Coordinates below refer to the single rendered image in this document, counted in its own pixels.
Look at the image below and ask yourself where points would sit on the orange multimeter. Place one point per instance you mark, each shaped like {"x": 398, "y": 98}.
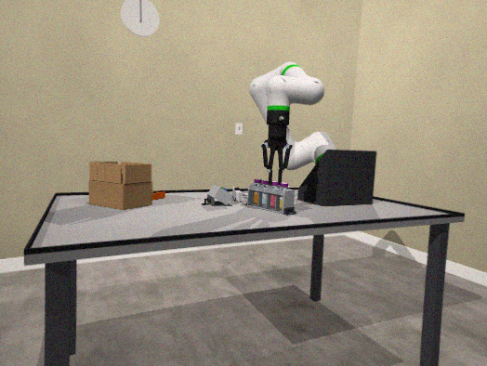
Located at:
{"x": 158, "y": 195}

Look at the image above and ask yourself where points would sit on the white button panel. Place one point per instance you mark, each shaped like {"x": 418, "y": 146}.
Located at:
{"x": 221, "y": 194}

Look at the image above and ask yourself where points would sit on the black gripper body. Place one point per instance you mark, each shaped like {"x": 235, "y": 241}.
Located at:
{"x": 277, "y": 133}

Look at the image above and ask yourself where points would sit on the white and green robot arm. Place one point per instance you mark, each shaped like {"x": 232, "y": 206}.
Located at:
{"x": 291, "y": 85}

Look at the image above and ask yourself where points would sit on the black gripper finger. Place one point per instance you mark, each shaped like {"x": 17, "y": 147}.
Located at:
{"x": 265, "y": 159}
{"x": 283, "y": 164}

